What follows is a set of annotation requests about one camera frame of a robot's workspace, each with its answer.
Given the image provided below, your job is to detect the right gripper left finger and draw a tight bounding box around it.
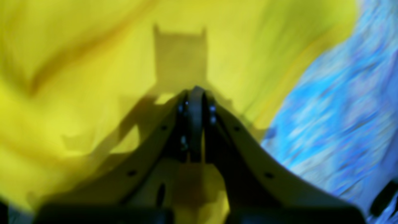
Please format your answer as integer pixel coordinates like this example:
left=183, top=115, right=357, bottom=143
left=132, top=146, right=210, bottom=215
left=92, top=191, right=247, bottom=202
left=34, top=88, right=199, bottom=224

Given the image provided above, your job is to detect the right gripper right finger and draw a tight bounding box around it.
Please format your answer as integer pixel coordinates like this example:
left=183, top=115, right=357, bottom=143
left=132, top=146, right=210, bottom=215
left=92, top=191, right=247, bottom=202
left=196, top=87, right=366, bottom=224

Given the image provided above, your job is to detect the yellow T-shirt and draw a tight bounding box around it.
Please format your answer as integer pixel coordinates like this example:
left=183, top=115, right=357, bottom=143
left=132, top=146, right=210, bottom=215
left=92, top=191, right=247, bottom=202
left=0, top=0, right=358, bottom=224

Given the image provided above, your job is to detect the patterned blue tablecloth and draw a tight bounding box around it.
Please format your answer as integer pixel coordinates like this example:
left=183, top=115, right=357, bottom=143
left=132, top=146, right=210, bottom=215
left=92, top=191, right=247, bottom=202
left=261, top=0, right=397, bottom=224

